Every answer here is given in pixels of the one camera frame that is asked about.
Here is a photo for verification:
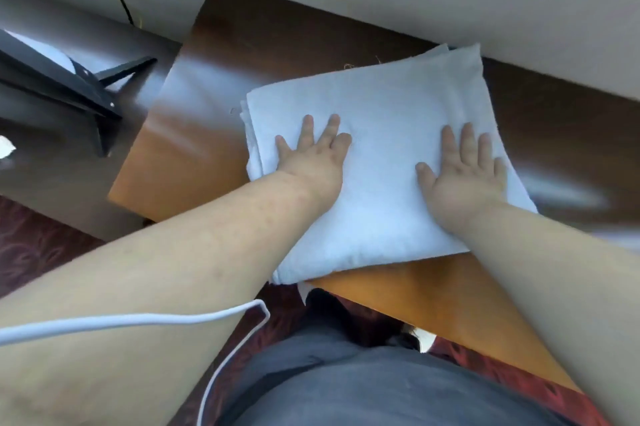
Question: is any grey garment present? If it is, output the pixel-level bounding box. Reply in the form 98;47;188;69
219;323;568;426

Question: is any dark grey glossy table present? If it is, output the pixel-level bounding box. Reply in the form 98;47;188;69
0;0;183;243

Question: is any person's right forearm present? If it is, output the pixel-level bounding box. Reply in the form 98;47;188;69
451;198;640;426

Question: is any person's left hand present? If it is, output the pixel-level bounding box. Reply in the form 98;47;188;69
275;113;353;214

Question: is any white cable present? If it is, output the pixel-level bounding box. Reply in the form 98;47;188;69
0;298;271;426

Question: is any person's left forearm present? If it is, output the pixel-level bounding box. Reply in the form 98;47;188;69
0;169;342;426

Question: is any white towel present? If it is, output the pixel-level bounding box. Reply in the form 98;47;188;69
239;43;539;287

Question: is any person's right hand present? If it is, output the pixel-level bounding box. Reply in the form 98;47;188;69
415;122;509;237

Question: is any black metal stand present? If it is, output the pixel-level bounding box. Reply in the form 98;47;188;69
0;28;159;158

